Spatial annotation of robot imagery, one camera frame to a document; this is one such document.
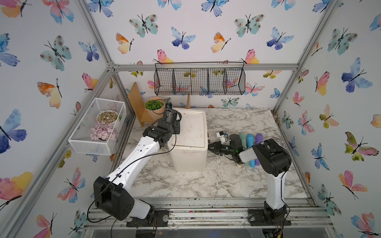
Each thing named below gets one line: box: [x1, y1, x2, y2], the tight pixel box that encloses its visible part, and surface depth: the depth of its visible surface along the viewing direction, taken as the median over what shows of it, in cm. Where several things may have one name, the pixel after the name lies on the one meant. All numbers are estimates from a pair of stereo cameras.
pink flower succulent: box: [89, 121, 118, 142], surface depth 64 cm
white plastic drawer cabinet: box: [167, 107, 208, 172], surface depth 80 cm
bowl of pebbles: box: [96, 110, 119, 125], surface depth 72 cm
